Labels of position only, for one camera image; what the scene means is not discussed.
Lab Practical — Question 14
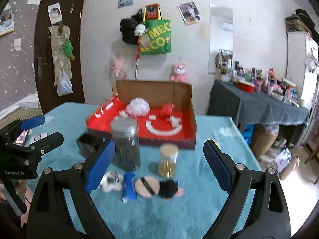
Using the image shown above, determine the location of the white plush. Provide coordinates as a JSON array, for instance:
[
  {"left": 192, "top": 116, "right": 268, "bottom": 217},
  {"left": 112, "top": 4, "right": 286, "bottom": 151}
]
[{"left": 99, "top": 171, "right": 124, "bottom": 193}]

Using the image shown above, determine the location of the black fluffy pom pom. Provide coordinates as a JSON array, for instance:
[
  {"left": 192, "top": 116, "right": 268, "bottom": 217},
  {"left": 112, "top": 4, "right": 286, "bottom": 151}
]
[{"left": 159, "top": 179, "right": 178, "bottom": 199}]

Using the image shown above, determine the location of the beige powder puff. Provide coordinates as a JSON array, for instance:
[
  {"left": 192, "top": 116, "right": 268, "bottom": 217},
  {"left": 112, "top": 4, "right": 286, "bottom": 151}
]
[{"left": 135, "top": 176, "right": 160, "bottom": 199}]

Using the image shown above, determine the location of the white towel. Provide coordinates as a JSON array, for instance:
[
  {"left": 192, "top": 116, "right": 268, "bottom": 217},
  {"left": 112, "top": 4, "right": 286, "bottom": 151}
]
[{"left": 169, "top": 116, "right": 182, "bottom": 128}]

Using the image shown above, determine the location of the cream lace scrunchie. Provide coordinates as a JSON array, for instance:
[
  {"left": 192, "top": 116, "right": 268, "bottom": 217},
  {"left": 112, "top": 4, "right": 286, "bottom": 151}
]
[{"left": 114, "top": 110, "right": 129, "bottom": 120}]

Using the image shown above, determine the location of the left hand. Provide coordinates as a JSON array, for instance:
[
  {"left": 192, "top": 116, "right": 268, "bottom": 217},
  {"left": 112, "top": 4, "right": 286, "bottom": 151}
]
[{"left": 1, "top": 180, "right": 27, "bottom": 229}]

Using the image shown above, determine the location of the smartphone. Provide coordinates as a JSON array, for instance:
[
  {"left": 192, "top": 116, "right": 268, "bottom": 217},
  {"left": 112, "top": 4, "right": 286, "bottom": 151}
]
[{"left": 14, "top": 130, "right": 29, "bottom": 146}]

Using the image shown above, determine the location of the black colourful gift box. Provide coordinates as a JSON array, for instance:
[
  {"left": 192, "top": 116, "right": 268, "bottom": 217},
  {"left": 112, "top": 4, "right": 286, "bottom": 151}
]
[{"left": 76, "top": 133, "right": 103, "bottom": 158}]

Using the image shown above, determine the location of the plastic bag on door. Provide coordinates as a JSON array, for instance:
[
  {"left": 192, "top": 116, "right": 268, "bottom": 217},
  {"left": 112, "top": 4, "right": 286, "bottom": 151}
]
[{"left": 57, "top": 69, "right": 73, "bottom": 97}]

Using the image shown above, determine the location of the dark brown door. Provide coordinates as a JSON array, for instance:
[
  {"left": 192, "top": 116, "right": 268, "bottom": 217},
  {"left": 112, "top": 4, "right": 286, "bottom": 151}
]
[{"left": 33, "top": 0, "right": 85, "bottom": 113}]

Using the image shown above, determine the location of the small jar of gold capsules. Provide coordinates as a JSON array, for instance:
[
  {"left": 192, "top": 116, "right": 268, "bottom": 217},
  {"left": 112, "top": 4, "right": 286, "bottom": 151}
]
[{"left": 158, "top": 143, "right": 178, "bottom": 179}]

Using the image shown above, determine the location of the blue rolled cloth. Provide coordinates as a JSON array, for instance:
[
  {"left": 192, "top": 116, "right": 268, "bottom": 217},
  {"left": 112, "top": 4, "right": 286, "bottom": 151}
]
[{"left": 122, "top": 172, "right": 137, "bottom": 203}]

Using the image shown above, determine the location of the grey covered side table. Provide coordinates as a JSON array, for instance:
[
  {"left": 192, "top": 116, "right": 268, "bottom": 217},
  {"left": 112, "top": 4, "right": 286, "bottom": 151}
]
[{"left": 207, "top": 80, "right": 309, "bottom": 126}]

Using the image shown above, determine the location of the tall jar of dark tea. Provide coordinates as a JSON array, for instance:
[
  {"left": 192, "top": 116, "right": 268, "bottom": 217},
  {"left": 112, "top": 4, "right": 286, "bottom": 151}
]
[{"left": 110, "top": 118, "right": 141, "bottom": 171}]

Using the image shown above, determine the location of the red tray on side table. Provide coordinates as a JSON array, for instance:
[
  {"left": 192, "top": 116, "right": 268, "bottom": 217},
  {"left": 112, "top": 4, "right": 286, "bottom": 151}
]
[{"left": 238, "top": 81, "right": 255, "bottom": 93}]

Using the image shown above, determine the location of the green plush on door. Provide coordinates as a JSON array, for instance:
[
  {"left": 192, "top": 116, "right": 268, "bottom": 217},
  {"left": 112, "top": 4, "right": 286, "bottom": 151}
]
[{"left": 62, "top": 39, "right": 75, "bottom": 60}]

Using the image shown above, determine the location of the cardboard box red inside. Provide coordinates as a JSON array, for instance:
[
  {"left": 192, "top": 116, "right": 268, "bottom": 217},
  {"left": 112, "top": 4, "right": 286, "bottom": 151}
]
[{"left": 85, "top": 80, "right": 197, "bottom": 149}]

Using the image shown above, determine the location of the red mesh ball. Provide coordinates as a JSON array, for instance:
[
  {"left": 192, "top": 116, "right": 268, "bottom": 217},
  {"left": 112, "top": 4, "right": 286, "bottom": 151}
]
[{"left": 159, "top": 103, "right": 175, "bottom": 119}]

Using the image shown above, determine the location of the white pink bath pouf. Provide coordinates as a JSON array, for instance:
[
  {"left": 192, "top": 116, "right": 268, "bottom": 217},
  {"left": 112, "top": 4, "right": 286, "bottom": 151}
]
[{"left": 125, "top": 98, "right": 150, "bottom": 118}]

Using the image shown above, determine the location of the pink plush behind box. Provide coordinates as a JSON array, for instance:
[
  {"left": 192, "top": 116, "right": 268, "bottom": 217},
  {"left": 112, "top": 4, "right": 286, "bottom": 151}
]
[{"left": 170, "top": 63, "right": 187, "bottom": 83}]

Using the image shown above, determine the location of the white refrigerator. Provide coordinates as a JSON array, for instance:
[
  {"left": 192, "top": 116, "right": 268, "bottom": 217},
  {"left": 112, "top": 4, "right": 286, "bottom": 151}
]
[{"left": 286, "top": 32, "right": 318, "bottom": 108}]

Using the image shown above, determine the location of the green tote bag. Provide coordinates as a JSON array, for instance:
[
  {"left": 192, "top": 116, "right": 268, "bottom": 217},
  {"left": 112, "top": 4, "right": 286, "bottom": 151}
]
[{"left": 138, "top": 3, "right": 171, "bottom": 56}]

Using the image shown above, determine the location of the pink plush on wall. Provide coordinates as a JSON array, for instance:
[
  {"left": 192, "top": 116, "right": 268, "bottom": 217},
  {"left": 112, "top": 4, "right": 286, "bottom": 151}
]
[{"left": 109, "top": 55, "right": 124, "bottom": 78}]

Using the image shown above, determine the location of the orange handled mop stick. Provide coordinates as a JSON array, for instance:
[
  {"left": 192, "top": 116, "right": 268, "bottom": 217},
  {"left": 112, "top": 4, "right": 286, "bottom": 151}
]
[{"left": 134, "top": 37, "right": 141, "bottom": 80}]

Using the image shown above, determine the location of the black bag on wall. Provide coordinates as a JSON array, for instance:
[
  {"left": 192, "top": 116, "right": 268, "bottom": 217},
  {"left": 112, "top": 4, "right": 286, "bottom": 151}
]
[{"left": 119, "top": 8, "right": 143, "bottom": 45}]

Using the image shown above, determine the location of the wall mirror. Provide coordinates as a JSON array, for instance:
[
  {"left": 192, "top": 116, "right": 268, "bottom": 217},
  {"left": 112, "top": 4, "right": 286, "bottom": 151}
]
[{"left": 208, "top": 3, "right": 234, "bottom": 74}]

